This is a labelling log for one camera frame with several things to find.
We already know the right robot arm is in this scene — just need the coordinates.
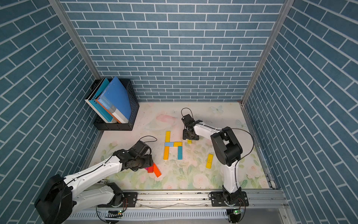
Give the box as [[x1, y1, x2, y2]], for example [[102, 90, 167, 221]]
[[181, 114, 249, 206]]

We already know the orange block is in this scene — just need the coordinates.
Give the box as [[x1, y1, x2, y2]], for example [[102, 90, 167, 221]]
[[153, 163, 161, 177]]

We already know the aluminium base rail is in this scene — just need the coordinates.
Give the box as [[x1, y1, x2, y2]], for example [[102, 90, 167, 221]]
[[58, 189, 295, 224]]

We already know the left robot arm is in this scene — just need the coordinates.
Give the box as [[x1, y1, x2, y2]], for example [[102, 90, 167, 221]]
[[34, 141, 153, 224]]

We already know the small yellow short block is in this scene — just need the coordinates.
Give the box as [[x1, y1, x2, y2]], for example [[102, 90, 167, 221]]
[[173, 142, 183, 147]]

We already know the teal book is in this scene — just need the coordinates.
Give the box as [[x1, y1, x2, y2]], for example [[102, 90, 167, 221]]
[[85, 78, 117, 123]]

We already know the light blue short block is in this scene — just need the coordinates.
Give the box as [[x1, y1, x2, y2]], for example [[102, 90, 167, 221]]
[[165, 142, 174, 147]]

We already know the orange-yellow long block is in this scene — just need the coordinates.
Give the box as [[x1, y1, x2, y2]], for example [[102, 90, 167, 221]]
[[163, 146, 169, 160]]

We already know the black mesh file basket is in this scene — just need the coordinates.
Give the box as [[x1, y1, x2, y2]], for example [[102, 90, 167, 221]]
[[85, 77, 139, 131]]

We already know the floral table mat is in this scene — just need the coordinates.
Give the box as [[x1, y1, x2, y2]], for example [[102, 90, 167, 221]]
[[85, 102, 272, 190]]

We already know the bright yellow long block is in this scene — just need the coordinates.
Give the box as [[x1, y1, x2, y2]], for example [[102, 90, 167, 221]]
[[206, 154, 213, 169]]

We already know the teal long block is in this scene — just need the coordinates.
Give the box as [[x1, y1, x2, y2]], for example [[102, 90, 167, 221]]
[[178, 146, 183, 160]]

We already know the blue book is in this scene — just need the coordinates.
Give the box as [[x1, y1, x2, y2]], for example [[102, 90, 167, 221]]
[[98, 77, 131, 124]]

